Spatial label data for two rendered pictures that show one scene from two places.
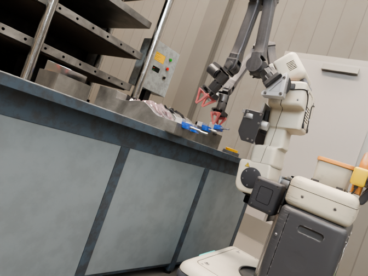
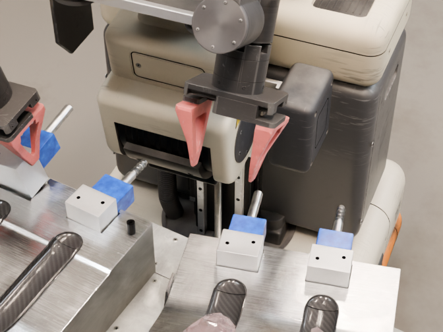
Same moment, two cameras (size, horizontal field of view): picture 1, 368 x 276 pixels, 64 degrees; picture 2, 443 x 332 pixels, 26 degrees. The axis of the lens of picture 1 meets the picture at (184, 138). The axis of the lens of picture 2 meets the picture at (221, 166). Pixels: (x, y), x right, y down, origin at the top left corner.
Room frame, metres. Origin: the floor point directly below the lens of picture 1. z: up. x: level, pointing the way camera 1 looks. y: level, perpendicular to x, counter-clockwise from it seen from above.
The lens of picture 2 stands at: (1.71, 0.75, 1.73)
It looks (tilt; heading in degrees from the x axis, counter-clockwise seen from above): 43 degrees down; 259
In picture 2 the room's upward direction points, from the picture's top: straight up
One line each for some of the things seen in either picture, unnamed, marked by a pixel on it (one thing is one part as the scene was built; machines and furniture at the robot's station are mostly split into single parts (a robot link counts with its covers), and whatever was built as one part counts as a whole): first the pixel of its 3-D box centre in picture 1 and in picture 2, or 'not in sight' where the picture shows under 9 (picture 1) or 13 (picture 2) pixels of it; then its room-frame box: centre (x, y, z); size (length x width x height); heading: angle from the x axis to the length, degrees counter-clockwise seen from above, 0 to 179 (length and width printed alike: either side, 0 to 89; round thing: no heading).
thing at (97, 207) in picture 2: (207, 128); (115, 192); (1.67, -0.11, 0.89); 0.13 x 0.05 x 0.05; 48
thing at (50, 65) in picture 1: (47, 76); not in sight; (2.02, 1.01, 0.87); 0.50 x 0.27 x 0.17; 49
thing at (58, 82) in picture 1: (62, 84); not in sight; (1.28, 0.57, 0.83); 0.20 x 0.15 x 0.07; 49
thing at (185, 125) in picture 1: (188, 126); (334, 244); (1.42, 0.00, 0.85); 0.13 x 0.05 x 0.05; 66
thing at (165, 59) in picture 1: (133, 127); not in sight; (2.52, 0.44, 0.73); 0.30 x 0.22 x 1.47; 139
